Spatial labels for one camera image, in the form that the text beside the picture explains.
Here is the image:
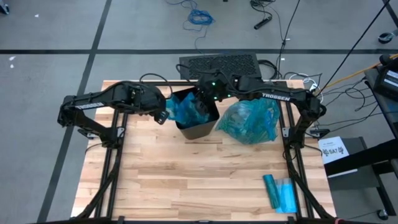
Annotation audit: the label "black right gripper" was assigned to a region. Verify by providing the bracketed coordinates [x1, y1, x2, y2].
[197, 71, 239, 118]

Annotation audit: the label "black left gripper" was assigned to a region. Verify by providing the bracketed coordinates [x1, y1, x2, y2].
[130, 83, 167, 118]

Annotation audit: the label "teal spare plastic bag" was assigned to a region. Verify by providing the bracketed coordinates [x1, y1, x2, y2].
[164, 91, 214, 129]

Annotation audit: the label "black trash bin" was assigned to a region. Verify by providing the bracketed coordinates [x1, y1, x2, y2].
[169, 86, 221, 140]

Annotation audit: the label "blue plastic bin liner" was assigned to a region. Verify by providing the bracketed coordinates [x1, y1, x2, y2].
[215, 98, 282, 146]

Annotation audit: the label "dark grey perforated panel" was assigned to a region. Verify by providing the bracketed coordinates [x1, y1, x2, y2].
[179, 52, 262, 80]

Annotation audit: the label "black power strip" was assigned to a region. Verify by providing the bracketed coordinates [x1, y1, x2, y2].
[253, 17, 273, 30]

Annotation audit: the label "teal roll of bags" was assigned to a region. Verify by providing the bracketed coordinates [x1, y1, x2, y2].
[262, 174, 282, 210]

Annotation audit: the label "thin black pole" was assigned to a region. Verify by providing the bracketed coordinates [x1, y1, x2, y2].
[275, 0, 302, 78]
[315, 0, 391, 94]

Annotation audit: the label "white printed sign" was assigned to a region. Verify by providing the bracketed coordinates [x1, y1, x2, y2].
[317, 136, 351, 165]

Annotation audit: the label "black side cart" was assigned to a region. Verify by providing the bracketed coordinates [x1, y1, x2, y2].
[323, 136, 398, 220]

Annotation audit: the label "black monitor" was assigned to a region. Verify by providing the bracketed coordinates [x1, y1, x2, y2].
[373, 54, 398, 102]

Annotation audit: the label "black chair caster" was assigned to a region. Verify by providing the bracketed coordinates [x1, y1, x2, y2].
[377, 29, 398, 44]

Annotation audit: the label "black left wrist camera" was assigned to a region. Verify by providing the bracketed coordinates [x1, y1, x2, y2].
[154, 110, 170, 126]

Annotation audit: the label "black cable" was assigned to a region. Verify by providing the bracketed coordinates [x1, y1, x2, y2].
[139, 72, 174, 96]

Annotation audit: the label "blue coiled cable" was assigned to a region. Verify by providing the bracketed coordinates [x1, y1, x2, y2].
[164, 0, 215, 54]

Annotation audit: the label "white cable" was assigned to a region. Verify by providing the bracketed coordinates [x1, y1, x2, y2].
[287, 72, 323, 94]

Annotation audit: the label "yellow cable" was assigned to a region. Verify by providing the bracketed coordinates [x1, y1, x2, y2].
[317, 52, 398, 93]

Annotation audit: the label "black floor cables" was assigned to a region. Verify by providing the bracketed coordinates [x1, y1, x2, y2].
[257, 58, 382, 133]

